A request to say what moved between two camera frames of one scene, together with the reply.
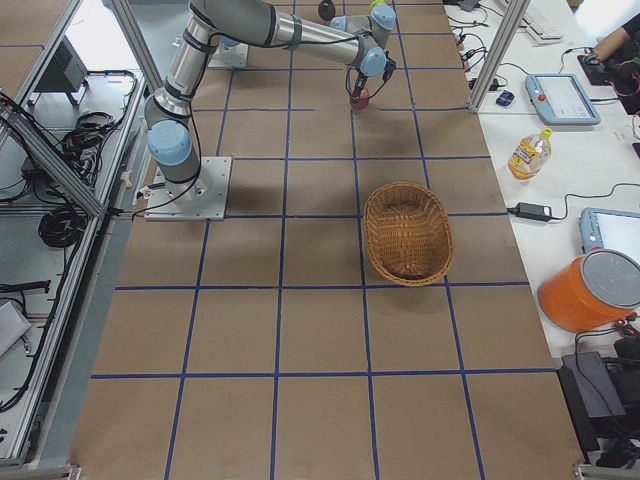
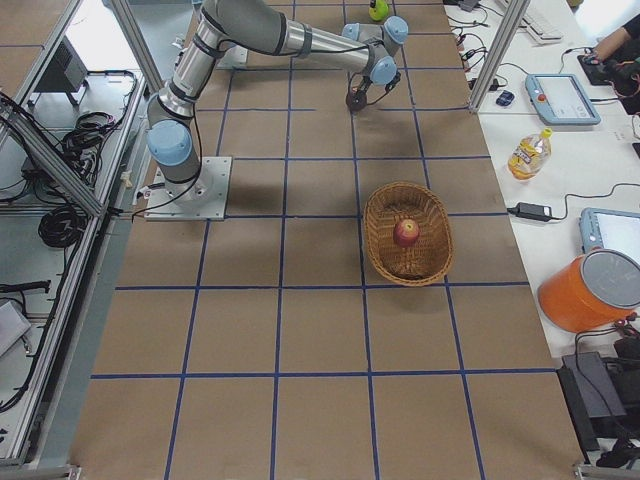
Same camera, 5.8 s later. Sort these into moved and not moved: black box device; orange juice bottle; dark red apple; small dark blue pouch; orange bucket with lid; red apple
Moved: red apple; dark red apple
Not moved: orange juice bottle; orange bucket with lid; black box device; small dark blue pouch
